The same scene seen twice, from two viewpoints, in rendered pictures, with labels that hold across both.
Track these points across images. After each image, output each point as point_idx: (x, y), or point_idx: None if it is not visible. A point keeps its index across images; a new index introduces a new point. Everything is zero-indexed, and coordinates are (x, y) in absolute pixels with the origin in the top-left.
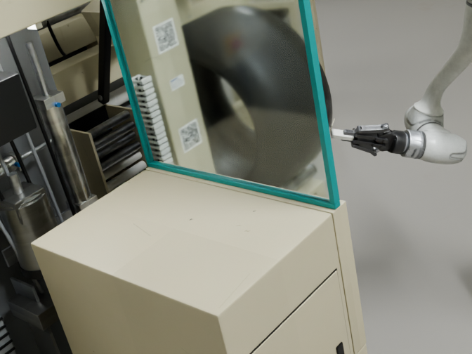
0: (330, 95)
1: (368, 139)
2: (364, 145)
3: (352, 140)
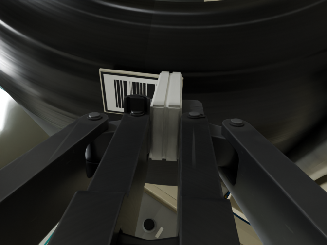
0: (0, 70)
1: (177, 205)
2: (262, 206)
3: (176, 160)
